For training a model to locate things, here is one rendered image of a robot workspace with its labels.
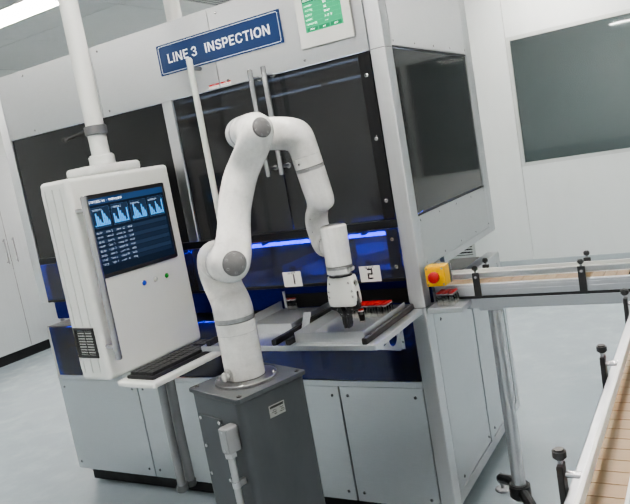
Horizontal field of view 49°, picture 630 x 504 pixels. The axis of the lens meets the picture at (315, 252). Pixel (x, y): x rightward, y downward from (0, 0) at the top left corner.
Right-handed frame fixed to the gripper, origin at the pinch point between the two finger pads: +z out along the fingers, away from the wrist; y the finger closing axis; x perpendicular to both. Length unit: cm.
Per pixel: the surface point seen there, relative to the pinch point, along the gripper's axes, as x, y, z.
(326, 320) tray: -19.4, 19.4, 5.0
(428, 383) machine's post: -36, -9, 34
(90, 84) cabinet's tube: -3, 95, -93
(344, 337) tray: 1.9, 1.1, 4.8
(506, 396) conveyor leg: -50, -33, 44
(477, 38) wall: -493, 84, -142
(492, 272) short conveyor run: -48, -34, -3
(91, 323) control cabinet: 20, 94, -7
